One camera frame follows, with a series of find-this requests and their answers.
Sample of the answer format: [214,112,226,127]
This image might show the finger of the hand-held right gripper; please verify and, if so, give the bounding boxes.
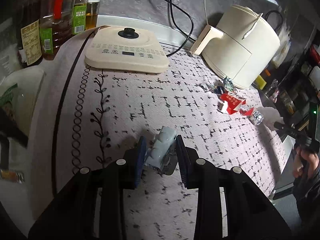
[273,121,300,140]

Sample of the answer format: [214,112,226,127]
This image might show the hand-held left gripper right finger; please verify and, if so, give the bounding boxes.
[175,134,292,240]

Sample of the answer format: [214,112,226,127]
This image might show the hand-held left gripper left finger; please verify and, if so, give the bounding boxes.
[29,136,148,240]

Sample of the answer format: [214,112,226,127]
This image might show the white tissue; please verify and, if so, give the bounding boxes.
[257,106,284,130]

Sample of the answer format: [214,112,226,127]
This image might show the light blue packet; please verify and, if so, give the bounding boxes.
[142,126,178,176]

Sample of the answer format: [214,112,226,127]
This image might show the silver foil ball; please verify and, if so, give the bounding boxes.
[251,111,264,126]

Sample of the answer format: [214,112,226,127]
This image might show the small red silver wrapper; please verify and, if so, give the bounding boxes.
[239,106,254,117]

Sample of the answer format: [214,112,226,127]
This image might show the red paper wrapper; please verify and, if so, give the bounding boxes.
[217,92,247,115]

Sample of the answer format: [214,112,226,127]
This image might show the green foil wrapper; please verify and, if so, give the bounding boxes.
[222,76,235,93]

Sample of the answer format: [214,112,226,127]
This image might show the silver blue wrapper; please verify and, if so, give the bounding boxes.
[199,82,225,94]

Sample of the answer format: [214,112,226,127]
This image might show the person's right forearm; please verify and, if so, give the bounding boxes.
[291,171,320,230]

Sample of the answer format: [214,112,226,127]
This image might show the person's right hand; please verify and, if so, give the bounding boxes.
[292,146,320,178]

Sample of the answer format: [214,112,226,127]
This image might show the small pink bottle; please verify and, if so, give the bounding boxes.
[265,79,279,103]

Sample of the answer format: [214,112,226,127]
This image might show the yellow sponge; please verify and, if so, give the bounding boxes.
[255,75,267,89]

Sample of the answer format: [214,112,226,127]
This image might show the pink patterned tablecloth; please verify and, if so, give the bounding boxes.
[27,27,288,240]

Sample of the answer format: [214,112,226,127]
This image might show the hanging clear plastic bag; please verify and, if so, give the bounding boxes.
[271,20,292,68]

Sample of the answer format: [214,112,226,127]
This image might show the cream air fryer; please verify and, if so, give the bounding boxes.
[190,4,281,90]

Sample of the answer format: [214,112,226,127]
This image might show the beige induction cooker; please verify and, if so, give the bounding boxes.
[84,25,170,74]

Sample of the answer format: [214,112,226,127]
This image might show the small orange packet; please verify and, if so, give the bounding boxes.
[0,169,25,183]

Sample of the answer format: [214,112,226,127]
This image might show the small green label bottle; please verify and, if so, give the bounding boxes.
[72,0,91,35]

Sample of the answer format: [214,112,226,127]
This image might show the dark bottle beige label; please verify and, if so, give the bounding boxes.
[15,0,43,67]

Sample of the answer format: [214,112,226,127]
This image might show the hanging coiled black cable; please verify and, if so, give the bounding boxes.
[264,10,284,30]

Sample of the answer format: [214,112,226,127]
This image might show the black cooker power cable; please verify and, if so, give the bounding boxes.
[146,0,195,57]

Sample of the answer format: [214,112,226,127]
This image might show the thin white cable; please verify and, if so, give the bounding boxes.
[203,0,263,40]

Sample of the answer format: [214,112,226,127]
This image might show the oil bottle red handle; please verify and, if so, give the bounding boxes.
[39,0,77,60]

